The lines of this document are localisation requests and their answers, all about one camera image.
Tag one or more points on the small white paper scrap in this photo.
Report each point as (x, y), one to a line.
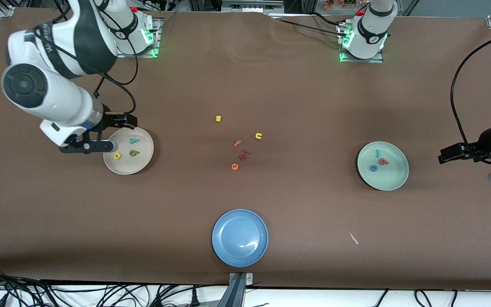
(353, 238)

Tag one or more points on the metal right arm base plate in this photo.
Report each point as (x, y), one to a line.
(158, 40)

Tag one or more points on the blue round plate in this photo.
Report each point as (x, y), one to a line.
(240, 238)

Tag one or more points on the maroon letter k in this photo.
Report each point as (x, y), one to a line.
(244, 155)

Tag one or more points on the light green round plate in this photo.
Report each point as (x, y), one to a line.
(392, 177)

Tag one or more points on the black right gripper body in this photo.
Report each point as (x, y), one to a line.
(112, 121)

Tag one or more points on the beige brown round plate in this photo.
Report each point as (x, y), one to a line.
(141, 164)

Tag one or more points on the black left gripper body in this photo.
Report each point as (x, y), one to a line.
(483, 146)

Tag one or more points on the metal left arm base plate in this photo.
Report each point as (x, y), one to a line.
(373, 61)

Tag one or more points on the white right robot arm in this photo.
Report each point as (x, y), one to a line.
(58, 98)

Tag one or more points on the green letter b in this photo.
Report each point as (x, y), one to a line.
(133, 153)

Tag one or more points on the orange decorative object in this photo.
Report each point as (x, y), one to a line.
(339, 3)

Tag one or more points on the grey power strip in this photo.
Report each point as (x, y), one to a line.
(252, 5)

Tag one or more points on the black power plug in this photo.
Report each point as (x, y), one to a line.
(194, 298)

